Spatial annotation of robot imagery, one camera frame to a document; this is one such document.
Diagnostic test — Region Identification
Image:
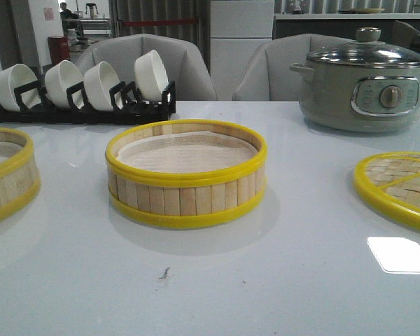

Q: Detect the bamboo steamer tier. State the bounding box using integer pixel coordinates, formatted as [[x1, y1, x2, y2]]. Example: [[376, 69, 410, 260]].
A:
[[0, 127, 41, 221], [105, 119, 267, 229]]

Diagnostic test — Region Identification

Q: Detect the grey chair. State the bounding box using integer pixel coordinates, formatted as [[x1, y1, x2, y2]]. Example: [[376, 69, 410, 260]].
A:
[[74, 34, 218, 101], [232, 34, 350, 102]]

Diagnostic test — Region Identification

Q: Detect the white bowl far left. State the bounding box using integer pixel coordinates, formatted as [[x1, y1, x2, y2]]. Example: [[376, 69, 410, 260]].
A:
[[0, 64, 38, 112]]

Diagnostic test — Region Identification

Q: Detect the white bowl far right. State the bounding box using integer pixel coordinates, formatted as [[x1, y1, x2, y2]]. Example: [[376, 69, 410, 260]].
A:
[[134, 50, 169, 102]]

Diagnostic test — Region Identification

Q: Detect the woven bamboo steamer lid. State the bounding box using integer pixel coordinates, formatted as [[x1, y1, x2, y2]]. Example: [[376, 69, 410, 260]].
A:
[[353, 151, 420, 232]]

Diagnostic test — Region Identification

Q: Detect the black bowl rack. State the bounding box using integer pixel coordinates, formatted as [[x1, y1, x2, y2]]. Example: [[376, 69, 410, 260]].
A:
[[0, 80, 176, 125]]

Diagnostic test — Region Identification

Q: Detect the paper liner center tier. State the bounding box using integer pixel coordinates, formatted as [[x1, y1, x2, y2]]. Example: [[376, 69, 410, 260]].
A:
[[117, 131, 258, 174]]

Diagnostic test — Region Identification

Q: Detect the red cylinder bin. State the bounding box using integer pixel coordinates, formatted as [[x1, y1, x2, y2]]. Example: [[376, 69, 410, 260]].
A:
[[48, 36, 70, 66]]

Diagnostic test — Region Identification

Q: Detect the white cabinet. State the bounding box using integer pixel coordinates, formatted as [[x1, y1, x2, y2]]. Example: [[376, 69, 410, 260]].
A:
[[210, 1, 274, 101]]

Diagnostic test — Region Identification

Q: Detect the right grey chair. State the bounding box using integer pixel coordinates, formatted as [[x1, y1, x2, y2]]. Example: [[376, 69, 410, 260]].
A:
[[232, 34, 350, 102]]

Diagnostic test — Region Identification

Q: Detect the grey electric cooking pot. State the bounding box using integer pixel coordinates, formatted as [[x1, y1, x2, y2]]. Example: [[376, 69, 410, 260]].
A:
[[290, 61, 420, 133]]

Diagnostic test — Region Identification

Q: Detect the white bowl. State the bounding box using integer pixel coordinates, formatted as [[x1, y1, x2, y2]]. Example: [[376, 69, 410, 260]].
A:
[[45, 59, 83, 109], [134, 50, 169, 102], [83, 61, 120, 111], [0, 64, 38, 112]]

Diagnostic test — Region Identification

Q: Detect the glass pot lid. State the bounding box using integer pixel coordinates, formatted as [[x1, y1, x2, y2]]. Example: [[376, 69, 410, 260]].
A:
[[307, 27, 420, 68]]

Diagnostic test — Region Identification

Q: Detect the left grey chair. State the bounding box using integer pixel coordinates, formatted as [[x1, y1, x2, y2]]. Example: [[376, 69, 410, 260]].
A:
[[74, 34, 218, 101]]

